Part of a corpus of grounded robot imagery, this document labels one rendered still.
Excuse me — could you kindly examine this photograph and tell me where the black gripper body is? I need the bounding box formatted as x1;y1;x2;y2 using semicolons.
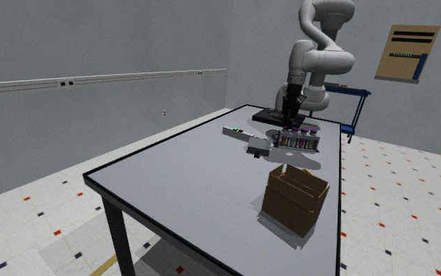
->
286;83;302;104

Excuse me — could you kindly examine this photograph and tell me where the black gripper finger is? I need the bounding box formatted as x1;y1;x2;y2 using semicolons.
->
286;98;302;130
282;96;290;127

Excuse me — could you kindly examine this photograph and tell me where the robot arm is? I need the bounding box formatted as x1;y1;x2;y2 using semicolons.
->
268;0;355;118

